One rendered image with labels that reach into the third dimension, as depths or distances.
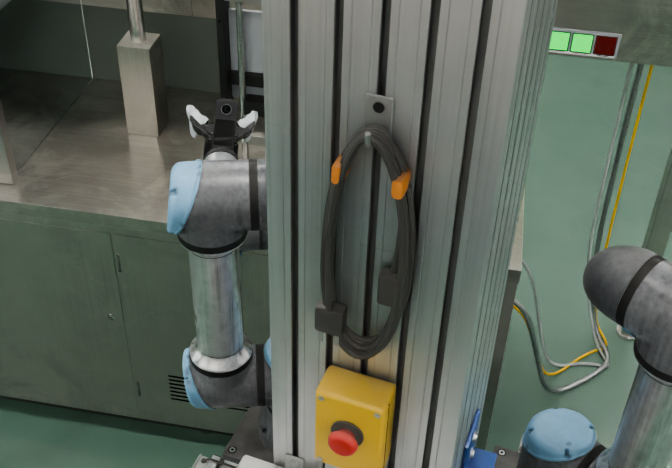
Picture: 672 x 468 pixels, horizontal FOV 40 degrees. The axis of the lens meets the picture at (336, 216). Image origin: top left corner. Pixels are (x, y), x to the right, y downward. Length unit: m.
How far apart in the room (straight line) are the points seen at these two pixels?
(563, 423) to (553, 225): 2.22
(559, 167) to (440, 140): 3.30
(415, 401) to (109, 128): 1.69
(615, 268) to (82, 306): 1.64
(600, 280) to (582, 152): 2.96
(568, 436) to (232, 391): 0.60
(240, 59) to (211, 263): 0.75
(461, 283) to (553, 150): 3.32
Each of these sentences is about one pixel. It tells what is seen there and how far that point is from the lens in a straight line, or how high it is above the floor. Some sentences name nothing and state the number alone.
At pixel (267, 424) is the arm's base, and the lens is 1.88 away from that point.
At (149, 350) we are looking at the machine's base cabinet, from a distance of 2.66.
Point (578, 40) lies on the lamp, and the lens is 2.55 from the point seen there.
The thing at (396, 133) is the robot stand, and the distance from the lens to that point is 0.91.
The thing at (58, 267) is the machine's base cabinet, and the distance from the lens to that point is 2.56.
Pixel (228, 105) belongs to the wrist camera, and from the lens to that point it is 1.92.
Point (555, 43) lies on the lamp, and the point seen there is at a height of 1.18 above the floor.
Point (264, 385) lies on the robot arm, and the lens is 1.74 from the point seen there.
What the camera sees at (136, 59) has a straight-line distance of 2.49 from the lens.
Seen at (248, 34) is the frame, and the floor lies 1.33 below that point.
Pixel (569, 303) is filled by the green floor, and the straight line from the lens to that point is 3.50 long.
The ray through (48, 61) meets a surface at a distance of 2.63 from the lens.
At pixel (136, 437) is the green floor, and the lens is 3.00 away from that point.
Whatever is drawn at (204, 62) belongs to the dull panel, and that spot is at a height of 1.00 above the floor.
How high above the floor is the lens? 2.30
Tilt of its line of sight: 38 degrees down
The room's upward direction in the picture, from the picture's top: 2 degrees clockwise
